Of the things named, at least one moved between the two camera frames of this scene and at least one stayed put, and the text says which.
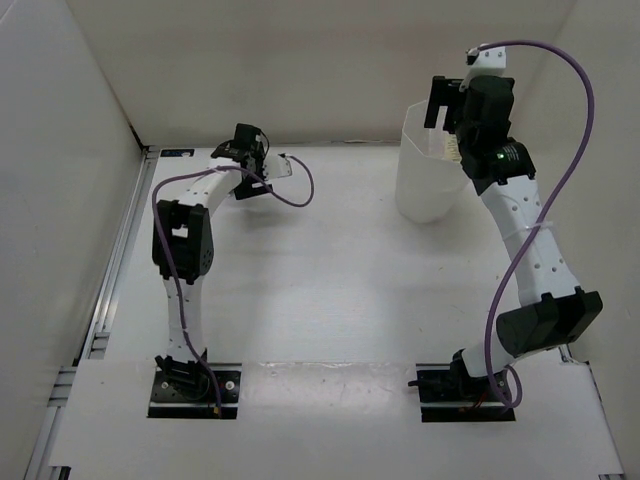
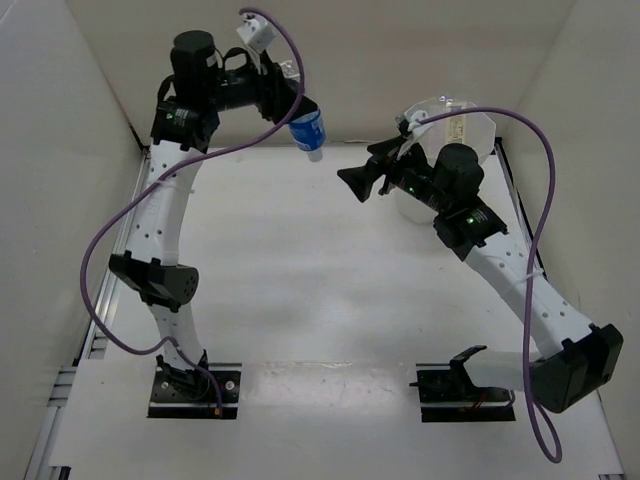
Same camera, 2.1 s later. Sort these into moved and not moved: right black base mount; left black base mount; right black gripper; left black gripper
Moved: right black gripper; left black gripper
Not moved: left black base mount; right black base mount
